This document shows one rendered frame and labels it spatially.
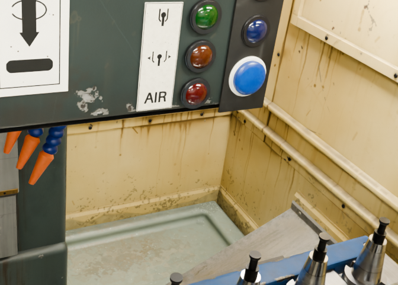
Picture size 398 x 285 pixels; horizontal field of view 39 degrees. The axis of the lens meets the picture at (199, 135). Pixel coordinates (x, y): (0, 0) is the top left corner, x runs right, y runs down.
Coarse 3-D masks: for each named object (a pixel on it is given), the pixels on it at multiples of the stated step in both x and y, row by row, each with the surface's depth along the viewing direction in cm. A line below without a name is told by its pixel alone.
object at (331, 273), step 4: (328, 272) 85; (332, 272) 85; (328, 276) 85; (332, 276) 85; (336, 276) 85; (340, 276) 85; (328, 280) 84; (332, 280) 84; (336, 280) 84; (340, 280) 84; (344, 280) 84; (328, 284) 83; (332, 284) 83; (336, 284) 83; (340, 284) 83; (344, 284) 83
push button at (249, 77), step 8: (248, 64) 46; (256, 64) 46; (240, 72) 46; (248, 72) 46; (256, 72) 47; (264, 72) 47; (240, 80) 46; (248, 80) 47; (256, 80) 47; (264, 80) 48; (240, 88) 47; (248, 88) 47; (256, 88) 47
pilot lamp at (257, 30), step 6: (252, 24) 45; (258, 24) 45; (264, 24) 45; (252, 30) 45; (258, 30) 45; (264, 30) 45; (246, 36) 45; (252, 36) 45; (258, 36) 45; (264, 36) 46; (252, 42) 45
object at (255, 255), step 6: (252, 252) 70; (258, 252) 70; (252, 258) 69; (258, 258) 69; (246, 264) 71; (252, 264) 70; (246, 270) 70; (252, 270) 70; (258, 270) 70; (246, 276) 71; (252, 276) 70
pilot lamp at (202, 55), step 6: (198, 48) 43; (204, 48) 43; (192, 54) 43; (198, 54) 43; (204, 54) 44; (210, 54) 44; (192, 60) 44; (198, 60) 44; (204, 60) 44; (210, 60) 44; (198, 66) 44; (204, 66) 44
